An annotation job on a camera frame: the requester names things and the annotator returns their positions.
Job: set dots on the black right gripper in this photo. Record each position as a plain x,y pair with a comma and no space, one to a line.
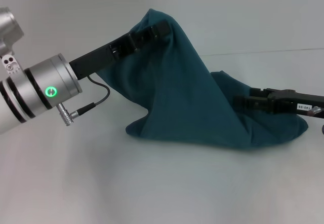
296,102

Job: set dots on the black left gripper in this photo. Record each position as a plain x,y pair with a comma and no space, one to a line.
98,59

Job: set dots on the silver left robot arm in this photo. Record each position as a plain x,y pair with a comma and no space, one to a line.
33,92

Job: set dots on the teal blue shirt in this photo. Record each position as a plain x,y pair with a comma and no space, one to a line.
177,102

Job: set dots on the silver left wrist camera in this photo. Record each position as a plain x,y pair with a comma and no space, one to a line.
8,39

